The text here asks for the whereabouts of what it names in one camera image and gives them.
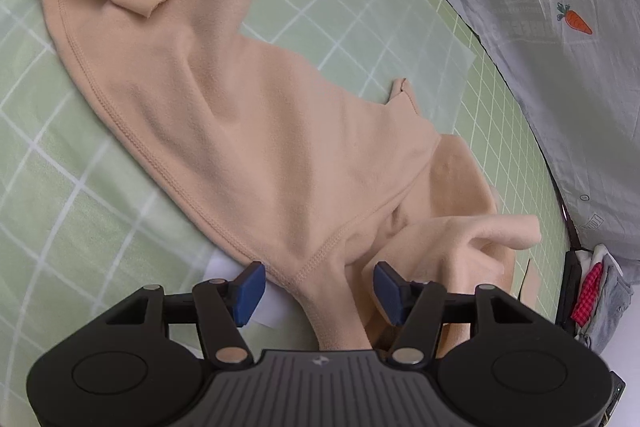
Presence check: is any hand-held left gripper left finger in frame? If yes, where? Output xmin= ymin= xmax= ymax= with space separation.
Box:
xmin=102 ymin=261 xmax=267 ymax=365

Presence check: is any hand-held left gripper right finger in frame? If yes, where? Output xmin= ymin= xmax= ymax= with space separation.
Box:
xmin=373 ymin=262 xmax=538 ymax=365

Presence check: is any beige long-sleeve top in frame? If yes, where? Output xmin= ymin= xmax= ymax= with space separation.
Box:
xmin=34 ymin=0 xmax=543 ymax=353

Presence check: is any black garment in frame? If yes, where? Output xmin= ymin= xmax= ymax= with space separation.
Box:
xmin=555 ymin=249 xmax=586 ymax=333

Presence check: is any red checked cloth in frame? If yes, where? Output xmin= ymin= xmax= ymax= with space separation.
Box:
xmin=571 ymin=264 xmax=603 ymax=327

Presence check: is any white garment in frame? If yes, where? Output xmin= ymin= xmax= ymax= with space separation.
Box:
xmin=575 ymin=244 xmax=621 ymax=278

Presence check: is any grey garment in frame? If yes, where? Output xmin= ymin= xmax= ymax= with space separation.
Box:
xmin=575 ymin=267 xmax=632 ymax=353

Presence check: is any green grid mat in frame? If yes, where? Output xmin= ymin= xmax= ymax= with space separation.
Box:
xmin=0 ymin=0 xmax=576 ymax=408

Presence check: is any grey carrot print sheet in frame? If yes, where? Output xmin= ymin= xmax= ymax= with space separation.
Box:
xmin=345 ymin=0 xmax=640 ymax=283

